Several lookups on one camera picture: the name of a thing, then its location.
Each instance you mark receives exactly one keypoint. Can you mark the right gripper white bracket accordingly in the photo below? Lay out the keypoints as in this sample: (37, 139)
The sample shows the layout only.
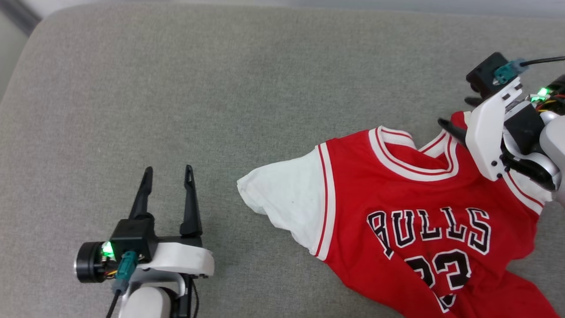
(485, 132)

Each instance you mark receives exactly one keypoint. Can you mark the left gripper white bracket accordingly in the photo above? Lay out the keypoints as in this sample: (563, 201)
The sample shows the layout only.
(181, 260)

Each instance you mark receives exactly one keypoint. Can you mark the red white basketball jersey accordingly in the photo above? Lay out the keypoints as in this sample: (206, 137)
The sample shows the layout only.
(375, 190)

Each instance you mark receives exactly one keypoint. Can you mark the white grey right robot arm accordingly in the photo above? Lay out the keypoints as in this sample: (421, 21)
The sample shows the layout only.
(554, 141)

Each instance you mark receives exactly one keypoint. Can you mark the grey fabric sofa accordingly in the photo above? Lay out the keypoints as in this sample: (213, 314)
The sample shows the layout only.
(220, 110)

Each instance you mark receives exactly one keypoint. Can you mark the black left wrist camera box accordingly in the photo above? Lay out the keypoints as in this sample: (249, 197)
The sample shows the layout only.
(132, 234)

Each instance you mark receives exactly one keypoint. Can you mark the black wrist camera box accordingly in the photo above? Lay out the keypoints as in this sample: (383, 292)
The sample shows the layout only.
(132, 234)
(483, 73)

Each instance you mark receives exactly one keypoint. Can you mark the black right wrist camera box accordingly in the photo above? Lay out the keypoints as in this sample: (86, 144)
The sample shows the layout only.
(483, 73)

